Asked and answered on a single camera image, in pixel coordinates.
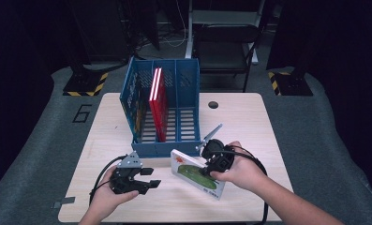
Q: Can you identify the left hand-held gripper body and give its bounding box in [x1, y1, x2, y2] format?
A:
[109, 150, 144, 195]

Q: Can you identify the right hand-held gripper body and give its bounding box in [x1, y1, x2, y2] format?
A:
[195, 123, 236, 174]

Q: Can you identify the white and green picture book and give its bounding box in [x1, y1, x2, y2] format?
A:
[170, 148, 226, 201]

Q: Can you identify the blue cartoon picture book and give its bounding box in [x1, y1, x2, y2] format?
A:
[119, 56, 148, 144]

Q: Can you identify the blue plastic file rack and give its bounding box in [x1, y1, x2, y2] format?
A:
[128, 58, 202, 158]

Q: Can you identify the person's left hand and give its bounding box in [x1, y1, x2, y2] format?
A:
[88, 166, 141, 221]

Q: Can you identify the person's right hand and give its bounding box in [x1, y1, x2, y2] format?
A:
[210, 140, 268, 192]

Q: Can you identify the grey tape piece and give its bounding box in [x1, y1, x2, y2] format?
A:
[52, 196, 76, 210]

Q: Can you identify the black yellow-striped stand base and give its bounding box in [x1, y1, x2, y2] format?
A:
[62, 64, 110, 98]
[267, 69, 314, 97]

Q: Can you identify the black folding chair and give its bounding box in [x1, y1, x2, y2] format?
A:
[191, 23, 262, 94]

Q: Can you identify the dark curtain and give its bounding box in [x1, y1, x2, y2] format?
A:
[0, 0, 55, 195]
[308, 0, 372, 204]

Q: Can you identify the left hand-held gripper black cable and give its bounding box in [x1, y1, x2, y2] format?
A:
[89, 154, 128, 205]

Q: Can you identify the hand-held gripper black cable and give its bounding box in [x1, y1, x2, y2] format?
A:
[89, 154, 128, 205]
[216, 144, 270, 225]

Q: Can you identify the right hand-held gripper black cable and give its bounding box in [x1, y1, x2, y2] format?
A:
[216, 144, 270, 225]

